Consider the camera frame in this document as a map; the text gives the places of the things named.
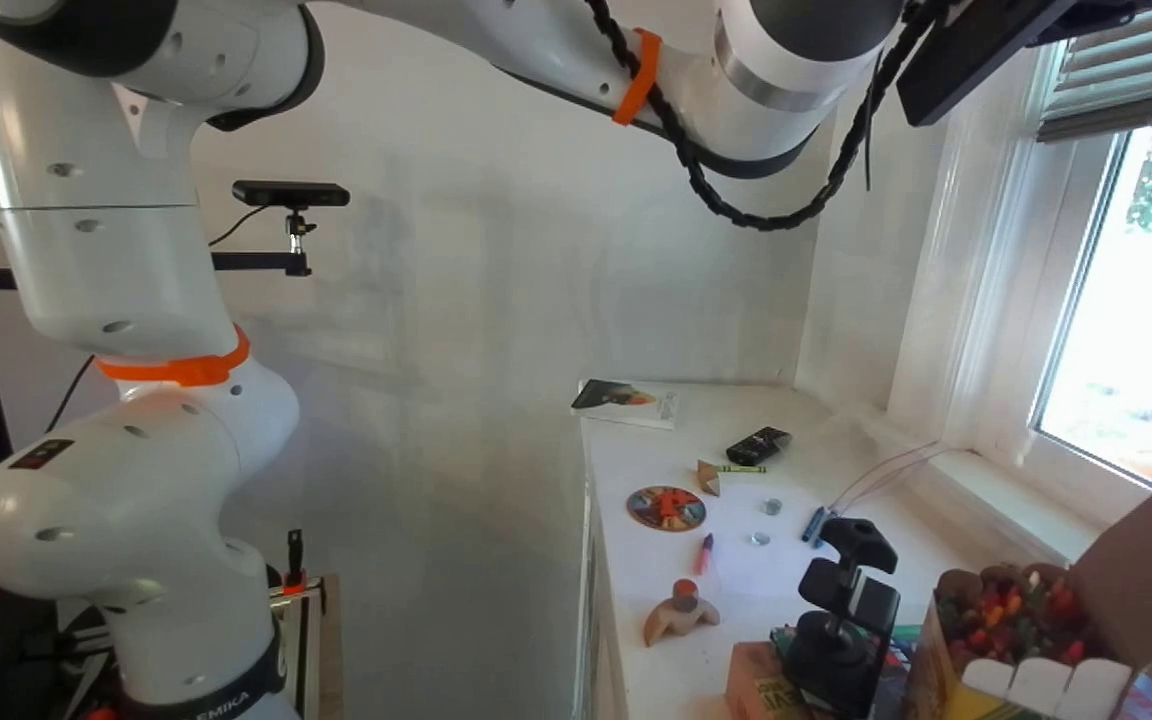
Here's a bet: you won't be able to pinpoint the black remote control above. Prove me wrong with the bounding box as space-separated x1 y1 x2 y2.
724 428 791 468

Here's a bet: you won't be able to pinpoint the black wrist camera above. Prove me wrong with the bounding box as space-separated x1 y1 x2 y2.
895 0 1079 123

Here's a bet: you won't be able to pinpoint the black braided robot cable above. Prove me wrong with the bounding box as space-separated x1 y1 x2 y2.
581 0 952 236

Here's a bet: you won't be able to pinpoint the black camera on mount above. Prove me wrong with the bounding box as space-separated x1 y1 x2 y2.
778 517 898 720

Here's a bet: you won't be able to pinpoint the brown clay figure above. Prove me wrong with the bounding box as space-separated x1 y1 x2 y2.
643 580 718 643

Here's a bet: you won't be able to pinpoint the red marker pen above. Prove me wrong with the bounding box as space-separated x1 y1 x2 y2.
692 534 716 574

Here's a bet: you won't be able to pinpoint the beige window blinds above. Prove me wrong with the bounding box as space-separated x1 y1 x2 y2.
1040 12 1152 141

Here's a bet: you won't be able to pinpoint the small brown toy piece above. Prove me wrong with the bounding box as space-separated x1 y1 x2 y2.
692 461 724 494

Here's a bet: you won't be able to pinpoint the blue small pen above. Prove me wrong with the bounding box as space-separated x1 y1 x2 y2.
799 507 826 545

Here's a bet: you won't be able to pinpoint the black stereo camera on stand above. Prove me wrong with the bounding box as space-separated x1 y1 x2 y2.
212 179 348 276

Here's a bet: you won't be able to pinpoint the white braided cable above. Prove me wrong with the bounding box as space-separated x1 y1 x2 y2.
822 437 952 517

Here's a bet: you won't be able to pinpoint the colourful round disc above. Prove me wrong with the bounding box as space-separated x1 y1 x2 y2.
622 483 708 532

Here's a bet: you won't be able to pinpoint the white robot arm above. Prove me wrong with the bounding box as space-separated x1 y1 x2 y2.
0 0 943 720

